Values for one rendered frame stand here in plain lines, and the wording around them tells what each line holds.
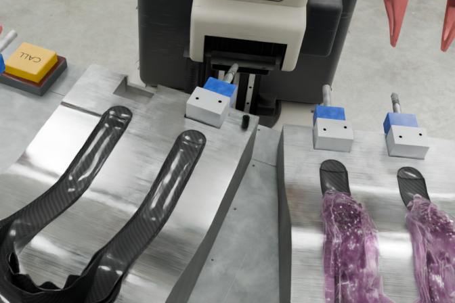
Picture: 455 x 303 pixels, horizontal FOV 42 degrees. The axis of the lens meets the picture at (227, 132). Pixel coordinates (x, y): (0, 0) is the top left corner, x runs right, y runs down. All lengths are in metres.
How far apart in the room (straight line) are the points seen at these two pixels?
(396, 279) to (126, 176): 0.35
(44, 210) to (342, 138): 0.40
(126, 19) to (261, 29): 1.33
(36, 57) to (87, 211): 0.36
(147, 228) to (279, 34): 0.58
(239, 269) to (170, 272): 0.17
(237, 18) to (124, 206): 0.54
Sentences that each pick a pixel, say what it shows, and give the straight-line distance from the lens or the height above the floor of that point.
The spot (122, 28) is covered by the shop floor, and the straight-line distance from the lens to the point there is 2.40.
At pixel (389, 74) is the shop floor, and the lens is 2.38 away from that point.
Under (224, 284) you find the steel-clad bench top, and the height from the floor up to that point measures 0.80.
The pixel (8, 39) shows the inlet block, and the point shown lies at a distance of 0.89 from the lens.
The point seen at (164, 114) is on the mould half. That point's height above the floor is 0.89.
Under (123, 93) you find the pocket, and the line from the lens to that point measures 0.89.
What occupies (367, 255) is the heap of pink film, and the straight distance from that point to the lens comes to 0.71.
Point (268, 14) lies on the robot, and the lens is 1.16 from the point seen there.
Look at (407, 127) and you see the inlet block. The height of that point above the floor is 0.88.
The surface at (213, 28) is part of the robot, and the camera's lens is 1.17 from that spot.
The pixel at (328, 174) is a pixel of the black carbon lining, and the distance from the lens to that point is 0.84.
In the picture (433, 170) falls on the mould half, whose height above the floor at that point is 0.86.
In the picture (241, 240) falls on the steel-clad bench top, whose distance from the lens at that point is 0.81.
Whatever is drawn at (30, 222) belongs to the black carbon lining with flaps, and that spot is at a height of 0.92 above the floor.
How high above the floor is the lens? 1.49
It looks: 48 degrees down
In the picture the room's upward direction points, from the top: 8 degrees clockwise
